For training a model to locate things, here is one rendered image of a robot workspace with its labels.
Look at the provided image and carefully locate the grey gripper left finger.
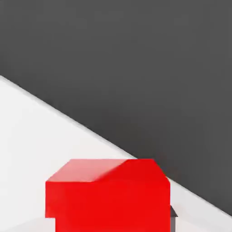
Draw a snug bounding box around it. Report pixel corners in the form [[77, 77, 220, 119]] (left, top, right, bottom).
[[10, 217, 56, 232]]

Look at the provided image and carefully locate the small red cube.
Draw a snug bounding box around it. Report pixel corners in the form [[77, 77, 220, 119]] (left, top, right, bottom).
[[45, 158, 171, 232]]

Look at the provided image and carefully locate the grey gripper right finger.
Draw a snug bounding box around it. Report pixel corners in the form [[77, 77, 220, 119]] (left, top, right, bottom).
[[170, 205, 179, 232]]

